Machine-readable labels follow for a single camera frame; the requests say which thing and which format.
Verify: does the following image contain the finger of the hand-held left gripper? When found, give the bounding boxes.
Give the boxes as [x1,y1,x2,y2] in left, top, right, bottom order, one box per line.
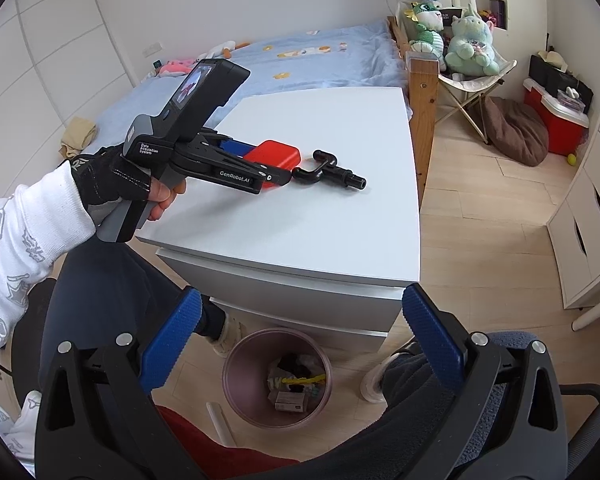
[200,130,258,162]

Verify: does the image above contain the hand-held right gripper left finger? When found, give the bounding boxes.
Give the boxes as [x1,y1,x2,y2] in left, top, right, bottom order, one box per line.
[34,286,206,480]

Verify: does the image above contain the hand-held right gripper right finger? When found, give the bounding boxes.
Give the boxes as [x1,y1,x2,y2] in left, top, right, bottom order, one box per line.
[401,283,570,480]

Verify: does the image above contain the red plastic box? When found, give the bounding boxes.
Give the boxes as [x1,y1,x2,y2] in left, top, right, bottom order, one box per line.
[242,140,301,191]

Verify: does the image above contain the translucent pink bin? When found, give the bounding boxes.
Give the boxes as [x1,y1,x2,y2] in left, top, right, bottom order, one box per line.
[222,327,333,428]

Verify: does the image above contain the person's left forearm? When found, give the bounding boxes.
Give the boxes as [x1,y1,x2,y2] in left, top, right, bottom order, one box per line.
[0,162,99,377]

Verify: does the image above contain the person's left hand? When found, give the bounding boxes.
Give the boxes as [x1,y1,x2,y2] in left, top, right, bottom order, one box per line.
[70,144,187,223]

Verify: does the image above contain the pink plush toy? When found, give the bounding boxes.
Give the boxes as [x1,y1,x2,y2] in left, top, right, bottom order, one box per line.
[159,59,199,77]

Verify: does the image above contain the white goose plush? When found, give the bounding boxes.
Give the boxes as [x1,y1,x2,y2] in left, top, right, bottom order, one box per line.
[202,40,251,60]

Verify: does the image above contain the person's left white shoe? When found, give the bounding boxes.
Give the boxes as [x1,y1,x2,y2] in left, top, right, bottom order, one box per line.
[212,312,254,359]

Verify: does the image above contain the person's white shoe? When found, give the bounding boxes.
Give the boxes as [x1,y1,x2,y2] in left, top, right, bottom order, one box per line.
[212,312,254,359]
[361,345,417,404]

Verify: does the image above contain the person's right white shoe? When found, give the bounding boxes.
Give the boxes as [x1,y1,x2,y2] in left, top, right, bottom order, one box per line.
[361,345,417,404]

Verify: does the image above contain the bed with blue blanket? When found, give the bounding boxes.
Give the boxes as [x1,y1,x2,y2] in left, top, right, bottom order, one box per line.
[82,19,411,161]

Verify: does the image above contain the person's right leg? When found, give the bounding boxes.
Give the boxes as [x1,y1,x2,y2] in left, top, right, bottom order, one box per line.
[300,345,462,480]

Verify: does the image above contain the person's red garment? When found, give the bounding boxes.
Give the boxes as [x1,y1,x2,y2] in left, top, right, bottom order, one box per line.
[157,406,302,480]

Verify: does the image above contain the white table drawer front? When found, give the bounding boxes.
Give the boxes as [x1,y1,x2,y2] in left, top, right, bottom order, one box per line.
[155,249,404,337]

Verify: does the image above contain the small grey cardboard box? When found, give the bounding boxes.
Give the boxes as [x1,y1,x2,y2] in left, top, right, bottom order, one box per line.
[274,389,307,414]

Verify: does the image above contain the beige folded cloth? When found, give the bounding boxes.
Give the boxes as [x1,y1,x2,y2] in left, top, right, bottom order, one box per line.
[60,117,99,159]

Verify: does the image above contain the white pole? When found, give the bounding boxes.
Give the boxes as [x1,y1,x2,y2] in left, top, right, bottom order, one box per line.
[572,287,600,334]

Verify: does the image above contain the black office chair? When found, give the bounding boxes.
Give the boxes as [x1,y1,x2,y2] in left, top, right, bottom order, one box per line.
[10,275,600,480]

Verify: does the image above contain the white drawer cabinet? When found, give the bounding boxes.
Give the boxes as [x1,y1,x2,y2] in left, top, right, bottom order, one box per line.
[547,125,600,311]

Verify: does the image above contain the brown bean bag cushion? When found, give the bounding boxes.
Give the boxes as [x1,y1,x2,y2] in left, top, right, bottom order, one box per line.
[482,96,550,168]

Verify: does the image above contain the green dragon plush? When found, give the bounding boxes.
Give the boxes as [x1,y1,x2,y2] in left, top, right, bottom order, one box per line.
[404,1,449,71]

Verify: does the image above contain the red cooler box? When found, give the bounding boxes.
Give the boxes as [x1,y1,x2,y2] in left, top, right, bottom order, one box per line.
[522,77,590,157]

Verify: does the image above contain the white folding chair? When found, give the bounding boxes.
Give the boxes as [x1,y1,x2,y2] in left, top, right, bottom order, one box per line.
[437,57,519,144]

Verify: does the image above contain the light green unicorn plush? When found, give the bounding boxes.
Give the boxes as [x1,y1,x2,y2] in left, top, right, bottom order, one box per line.
[445,7,501,75]

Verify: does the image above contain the black bag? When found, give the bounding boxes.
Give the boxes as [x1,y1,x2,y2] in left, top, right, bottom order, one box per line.
[529,54,594,111]

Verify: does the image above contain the black plastic handle tool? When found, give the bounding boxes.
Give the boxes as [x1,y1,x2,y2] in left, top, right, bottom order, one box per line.
[291,149,368,191]

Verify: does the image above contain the wooden bed frame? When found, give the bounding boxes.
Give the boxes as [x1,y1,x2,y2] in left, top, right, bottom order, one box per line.
[387,16,440,208]

